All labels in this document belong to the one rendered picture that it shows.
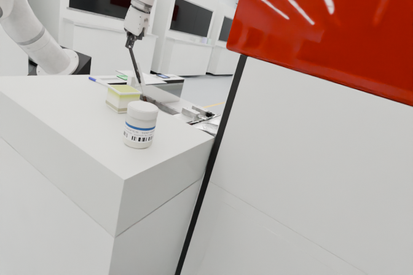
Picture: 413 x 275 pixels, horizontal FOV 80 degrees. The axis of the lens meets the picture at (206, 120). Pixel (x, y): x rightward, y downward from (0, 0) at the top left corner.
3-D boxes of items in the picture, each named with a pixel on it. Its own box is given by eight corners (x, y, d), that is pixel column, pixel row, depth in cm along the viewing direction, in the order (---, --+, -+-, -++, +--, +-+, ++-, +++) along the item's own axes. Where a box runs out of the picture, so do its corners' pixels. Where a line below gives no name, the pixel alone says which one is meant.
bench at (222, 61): (238, 76, 879) (256, 17, 812) (213, 77, 728) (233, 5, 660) (213, 67, 925) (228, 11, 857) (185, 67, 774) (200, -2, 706)
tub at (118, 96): (138, 112, 78) (142, 92, 75) (117, 115, 72) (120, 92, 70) (125, 104, 82) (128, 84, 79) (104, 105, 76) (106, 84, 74)
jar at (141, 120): (157, 144, 62) (165, 109, 58) (136, 152, 56) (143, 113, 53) (137, 132, 65) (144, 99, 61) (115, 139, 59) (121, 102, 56)
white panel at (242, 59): (278, 129, 147) (303, 63, 134) (209, 180, 79) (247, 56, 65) (273, 127, 148) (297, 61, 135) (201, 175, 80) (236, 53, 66)
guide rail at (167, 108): (238, 145, 110) (240, 140, 109) (236, 147, 108) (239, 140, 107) (156, 105, 131) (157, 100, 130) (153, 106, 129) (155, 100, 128)
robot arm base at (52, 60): (29, 77, 110) (-6, 46, 94) (54, 46, 118) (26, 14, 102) (63, 86, 106) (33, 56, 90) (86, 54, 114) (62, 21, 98)
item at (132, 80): (142, 103, 86) (149, 66, 82) (134, 104, 83) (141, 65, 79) (131, 97, 89) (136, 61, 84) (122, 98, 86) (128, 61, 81)
